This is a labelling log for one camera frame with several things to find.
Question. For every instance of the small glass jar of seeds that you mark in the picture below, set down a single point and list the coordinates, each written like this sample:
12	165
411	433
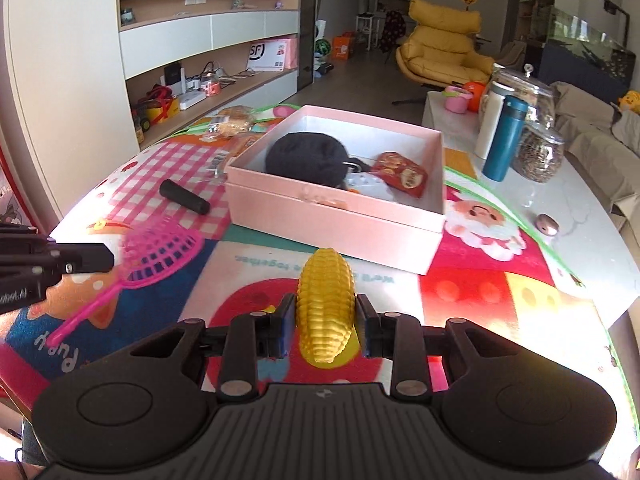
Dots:
539	154

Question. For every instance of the teal thermos bottle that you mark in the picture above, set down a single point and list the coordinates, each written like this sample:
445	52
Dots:
507	135

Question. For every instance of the glass fish tank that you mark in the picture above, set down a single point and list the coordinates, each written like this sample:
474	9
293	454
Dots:
585	43

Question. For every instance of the pink cardboard box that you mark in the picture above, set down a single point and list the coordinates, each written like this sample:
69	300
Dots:
403	233

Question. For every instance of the orange round toy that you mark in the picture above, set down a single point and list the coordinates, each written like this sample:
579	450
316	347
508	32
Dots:
476	90

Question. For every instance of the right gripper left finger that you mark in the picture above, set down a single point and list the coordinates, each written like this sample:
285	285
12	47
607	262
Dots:
249	338

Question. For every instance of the pink plastic cup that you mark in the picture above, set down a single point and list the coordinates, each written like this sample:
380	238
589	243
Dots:
457	99

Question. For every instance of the white router box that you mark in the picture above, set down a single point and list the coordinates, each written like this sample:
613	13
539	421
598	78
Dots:
191	98

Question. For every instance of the yellow lounge chair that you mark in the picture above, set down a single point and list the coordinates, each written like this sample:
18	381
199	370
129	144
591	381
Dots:
440	50

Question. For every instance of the colourful cartoon play mat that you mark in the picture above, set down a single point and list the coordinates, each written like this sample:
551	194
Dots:
515	288

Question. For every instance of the beige sofa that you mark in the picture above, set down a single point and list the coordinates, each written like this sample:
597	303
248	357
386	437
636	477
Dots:
605	141

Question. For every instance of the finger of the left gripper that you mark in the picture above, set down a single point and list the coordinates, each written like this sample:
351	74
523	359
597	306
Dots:
75	257

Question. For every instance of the pink toy strainer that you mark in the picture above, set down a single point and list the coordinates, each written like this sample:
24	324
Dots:
151	252

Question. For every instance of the white wall shelf unit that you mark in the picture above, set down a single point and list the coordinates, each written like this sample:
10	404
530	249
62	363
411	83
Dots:
223	37

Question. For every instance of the red and yellow toy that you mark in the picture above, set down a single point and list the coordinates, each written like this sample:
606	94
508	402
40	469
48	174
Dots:
158	105

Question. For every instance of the large glass jar of nuts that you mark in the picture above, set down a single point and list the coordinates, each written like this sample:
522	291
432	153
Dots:
538	96

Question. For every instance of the packaged bread with white label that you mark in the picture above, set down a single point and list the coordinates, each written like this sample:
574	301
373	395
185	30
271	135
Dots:
228	123

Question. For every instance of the yellow plush toy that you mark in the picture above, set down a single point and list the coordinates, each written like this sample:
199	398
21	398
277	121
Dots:
630	101

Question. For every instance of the small metallic round object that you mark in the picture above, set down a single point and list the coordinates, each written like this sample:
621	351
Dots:
546	225

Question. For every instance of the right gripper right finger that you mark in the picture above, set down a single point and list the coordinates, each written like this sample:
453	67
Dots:
399	338

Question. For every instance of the white SF parcel box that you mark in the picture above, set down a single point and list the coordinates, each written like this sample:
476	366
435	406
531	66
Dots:
269	55

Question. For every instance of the black cylinder handle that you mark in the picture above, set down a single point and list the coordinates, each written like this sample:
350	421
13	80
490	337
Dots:
183	197

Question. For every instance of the yellow toy corn cob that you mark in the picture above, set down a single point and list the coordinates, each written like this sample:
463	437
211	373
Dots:
325	307

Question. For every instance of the white thermos bottle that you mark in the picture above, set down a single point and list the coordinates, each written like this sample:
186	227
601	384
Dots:
489	113

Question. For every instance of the red snack packet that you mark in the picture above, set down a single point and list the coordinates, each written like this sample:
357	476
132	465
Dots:
401	173

